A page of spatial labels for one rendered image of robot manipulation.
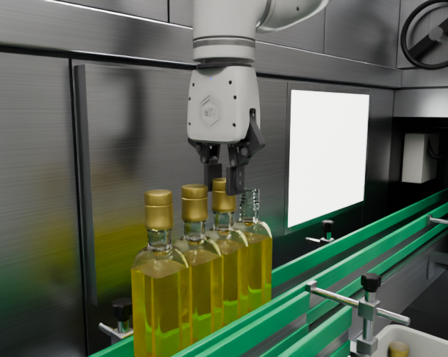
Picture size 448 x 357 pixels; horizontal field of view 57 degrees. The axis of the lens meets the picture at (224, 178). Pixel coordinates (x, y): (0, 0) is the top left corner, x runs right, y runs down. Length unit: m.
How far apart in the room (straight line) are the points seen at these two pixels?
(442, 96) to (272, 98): 0.74
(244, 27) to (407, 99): 1.03
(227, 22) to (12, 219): 0.37
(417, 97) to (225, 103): 1.05
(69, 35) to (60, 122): 0.11
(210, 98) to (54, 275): 0.32
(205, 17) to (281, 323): 0.45
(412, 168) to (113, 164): 1.24
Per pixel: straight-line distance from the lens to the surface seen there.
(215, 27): 0.55
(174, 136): 0.67
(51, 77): 0.60
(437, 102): 1.49
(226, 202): 0.57
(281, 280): 0.82
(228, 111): 0.53
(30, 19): 0.58
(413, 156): 1.64
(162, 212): 0.50
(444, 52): 1.49
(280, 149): 0.90
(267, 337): 0.65
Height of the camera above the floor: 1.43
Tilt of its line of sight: 9 degrees down
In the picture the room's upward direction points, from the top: straight up
